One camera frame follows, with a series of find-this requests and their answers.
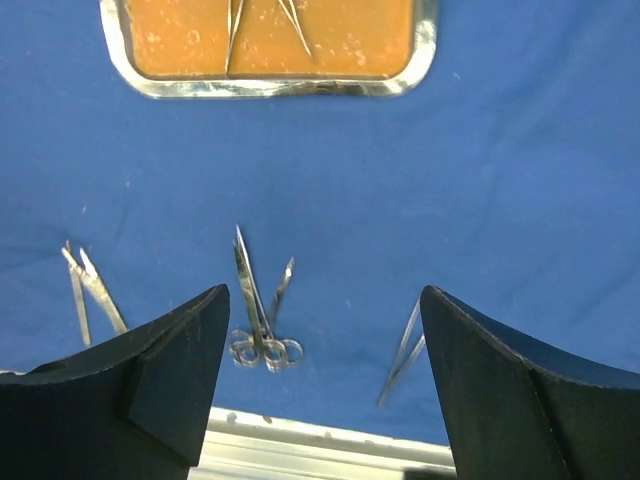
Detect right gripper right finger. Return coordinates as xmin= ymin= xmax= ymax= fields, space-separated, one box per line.
xmin=420 ymin=286 xmax=639 ymax=479

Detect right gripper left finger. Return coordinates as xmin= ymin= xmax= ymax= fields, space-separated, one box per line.
xmin=1 ymin=284 xmax=230 ymax=479

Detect long thin steel tweezers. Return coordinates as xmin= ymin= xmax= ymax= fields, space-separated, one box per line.
xmin=377 ymin=299 xmax=426 ymax=408

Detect steel surgical scissors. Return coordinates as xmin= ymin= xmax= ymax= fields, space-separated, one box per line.
xmin=229 ymin=225 xmax=287 ymax=372

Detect blue surgical cloth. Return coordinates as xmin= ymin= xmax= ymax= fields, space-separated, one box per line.
xmin=1 ymin=1 xmax=639 ymax=444

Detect steel scalpel handle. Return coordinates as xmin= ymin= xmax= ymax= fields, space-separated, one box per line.
xmin=61 ymin=241 xmax=91 ymax=347

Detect steel tray orange liner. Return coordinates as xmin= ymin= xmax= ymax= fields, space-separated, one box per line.
xmin=100 ymin=1 xmax=439 ymax=99

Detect aluminium front rail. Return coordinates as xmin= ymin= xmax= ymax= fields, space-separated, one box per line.
xmin=188 ymin=407 xmax=457 ymax=479

